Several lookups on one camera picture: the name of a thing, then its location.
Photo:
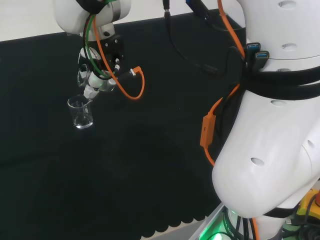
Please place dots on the black hub with blue ports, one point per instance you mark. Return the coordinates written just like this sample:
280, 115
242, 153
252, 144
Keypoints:
260, 55

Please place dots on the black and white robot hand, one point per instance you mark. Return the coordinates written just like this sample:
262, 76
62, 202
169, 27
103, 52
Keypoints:
113, 48

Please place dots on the black bench cloth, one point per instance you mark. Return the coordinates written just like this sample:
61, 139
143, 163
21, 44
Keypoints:
150, 155

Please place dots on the yellow stop button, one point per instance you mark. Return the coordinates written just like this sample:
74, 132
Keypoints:
306, 207

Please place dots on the grey metal bench rail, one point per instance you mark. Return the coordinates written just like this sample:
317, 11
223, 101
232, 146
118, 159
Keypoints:
207, 222

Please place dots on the small clear glass beaker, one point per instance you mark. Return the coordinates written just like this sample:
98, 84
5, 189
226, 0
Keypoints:
109, 87

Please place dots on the large clear glass beaker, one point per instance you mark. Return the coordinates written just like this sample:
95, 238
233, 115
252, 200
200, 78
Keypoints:
81, 117

